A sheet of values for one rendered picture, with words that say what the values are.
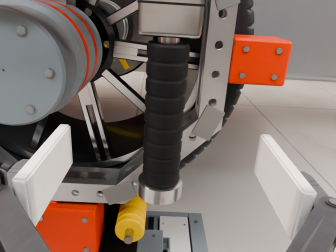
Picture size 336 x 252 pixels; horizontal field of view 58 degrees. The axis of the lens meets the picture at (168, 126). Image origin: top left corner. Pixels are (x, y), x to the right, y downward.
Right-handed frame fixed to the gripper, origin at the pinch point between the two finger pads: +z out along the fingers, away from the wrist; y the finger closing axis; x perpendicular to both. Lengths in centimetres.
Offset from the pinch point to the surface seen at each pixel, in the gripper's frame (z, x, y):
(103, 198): 28.4, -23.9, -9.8
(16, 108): 14.0, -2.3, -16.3
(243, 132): 209, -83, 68
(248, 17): 36.9, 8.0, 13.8
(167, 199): 5.9, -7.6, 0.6
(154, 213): 90, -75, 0
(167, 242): 66, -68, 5
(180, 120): 6.9, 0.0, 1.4
